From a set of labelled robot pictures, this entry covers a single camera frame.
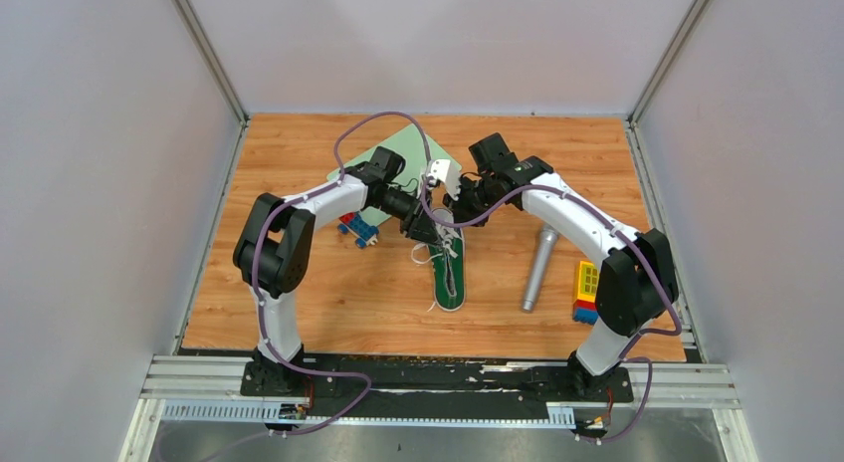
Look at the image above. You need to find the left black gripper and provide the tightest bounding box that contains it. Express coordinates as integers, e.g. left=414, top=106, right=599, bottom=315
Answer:
left=373, top=187, right=443, bottom=250

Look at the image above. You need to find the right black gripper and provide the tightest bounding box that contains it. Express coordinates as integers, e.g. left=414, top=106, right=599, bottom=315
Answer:
left=443, top=175, right=500, bottom=229

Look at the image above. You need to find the white shoelace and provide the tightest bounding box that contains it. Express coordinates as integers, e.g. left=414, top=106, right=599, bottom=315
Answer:
left=409, top=208, right=466, bottom=312

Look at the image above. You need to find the green canvas sneaker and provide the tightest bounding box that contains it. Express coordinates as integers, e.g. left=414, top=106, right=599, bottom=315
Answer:
left=425, top=208, right=467, bottom=314

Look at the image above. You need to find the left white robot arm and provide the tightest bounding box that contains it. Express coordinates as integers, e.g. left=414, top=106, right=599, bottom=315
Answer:
left=233, top=146, right=440, bottom=396

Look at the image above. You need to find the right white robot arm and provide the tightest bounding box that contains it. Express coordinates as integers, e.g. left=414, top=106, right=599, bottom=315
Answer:
left=426, top=133, right=682, bottom=400

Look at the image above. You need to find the blue red toy car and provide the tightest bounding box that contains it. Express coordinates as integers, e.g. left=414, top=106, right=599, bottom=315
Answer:
left=337, top=212, right=379, bottom=249

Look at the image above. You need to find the light green cutting mat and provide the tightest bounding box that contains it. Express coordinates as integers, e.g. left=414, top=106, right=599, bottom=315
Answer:
left=326, top=122, right=454, bottom=228

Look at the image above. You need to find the silver microphone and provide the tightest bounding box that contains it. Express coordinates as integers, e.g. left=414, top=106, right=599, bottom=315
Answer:
left=521, top=224, right=559, bottom=313

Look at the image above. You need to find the yellow red blue block stack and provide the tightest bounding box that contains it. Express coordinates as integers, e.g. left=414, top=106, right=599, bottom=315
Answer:
left=572, top=261, right=599, bottom=326

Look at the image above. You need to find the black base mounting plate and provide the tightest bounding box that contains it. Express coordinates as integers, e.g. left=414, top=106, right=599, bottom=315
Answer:
left=240, top=352, right=634, bottom=419

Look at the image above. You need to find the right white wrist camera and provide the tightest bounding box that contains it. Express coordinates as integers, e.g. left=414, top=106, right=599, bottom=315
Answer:
left=420, top=158, right=462, bottom=200

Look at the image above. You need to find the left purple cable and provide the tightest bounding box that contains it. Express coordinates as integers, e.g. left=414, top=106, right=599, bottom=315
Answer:
left=249, top=112, right=433, bottom=438

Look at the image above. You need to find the purple cable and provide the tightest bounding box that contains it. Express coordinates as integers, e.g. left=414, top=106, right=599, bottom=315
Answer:
left=249, top=112, right=433, bottom=438
left=417, top=181, right=683, bottom=445

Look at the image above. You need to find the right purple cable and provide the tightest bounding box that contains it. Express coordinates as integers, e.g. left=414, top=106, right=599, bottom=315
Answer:
left=417, top=181, right=683, bottom=445

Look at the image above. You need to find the aluminium frame rail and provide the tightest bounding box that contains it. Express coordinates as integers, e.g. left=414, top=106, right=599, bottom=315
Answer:
left=141, top=356, right=740, bottom=429

